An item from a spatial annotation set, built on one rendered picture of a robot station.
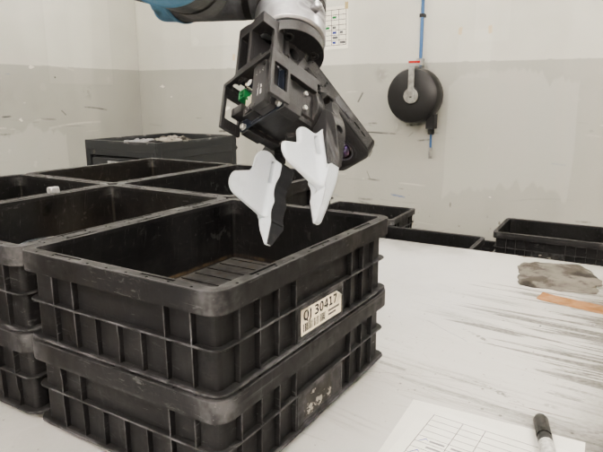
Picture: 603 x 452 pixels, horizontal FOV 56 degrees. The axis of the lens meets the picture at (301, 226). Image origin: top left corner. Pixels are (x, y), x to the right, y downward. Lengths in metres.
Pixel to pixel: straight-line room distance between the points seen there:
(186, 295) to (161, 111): 4.86
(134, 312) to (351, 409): 0.33
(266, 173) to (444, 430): 0.40
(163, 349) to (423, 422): 0.35
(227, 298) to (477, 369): 0.50
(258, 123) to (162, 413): 0.32
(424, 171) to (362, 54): 0.95
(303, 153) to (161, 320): 0.23
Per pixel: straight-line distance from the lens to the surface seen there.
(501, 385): 0.89
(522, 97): 3.97
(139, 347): 0.63
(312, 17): 0.60
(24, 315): 0.78
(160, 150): 2.63
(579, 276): 1.42
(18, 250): 0.75
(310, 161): 0.49
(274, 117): 0.53
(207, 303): 0.53
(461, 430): 0.77
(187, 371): 0.59
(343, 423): 0.76
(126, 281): 0.60
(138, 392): 0.64
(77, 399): 0.74
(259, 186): 0.53
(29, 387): 0.83
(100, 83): 5.24
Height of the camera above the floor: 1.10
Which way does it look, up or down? 13 degrees down
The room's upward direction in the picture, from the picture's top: straight up
